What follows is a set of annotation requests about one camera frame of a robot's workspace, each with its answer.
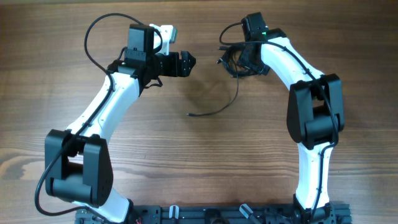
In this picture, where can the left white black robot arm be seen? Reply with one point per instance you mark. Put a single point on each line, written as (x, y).
(78, 167)

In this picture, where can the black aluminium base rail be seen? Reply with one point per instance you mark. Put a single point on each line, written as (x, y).
(276, 213)

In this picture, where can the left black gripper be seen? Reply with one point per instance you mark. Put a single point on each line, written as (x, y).
(185, 69)

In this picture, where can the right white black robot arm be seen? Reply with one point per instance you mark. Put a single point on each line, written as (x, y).
(315, 113)

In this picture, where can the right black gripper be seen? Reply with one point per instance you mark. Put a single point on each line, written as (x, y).
(246, 61)

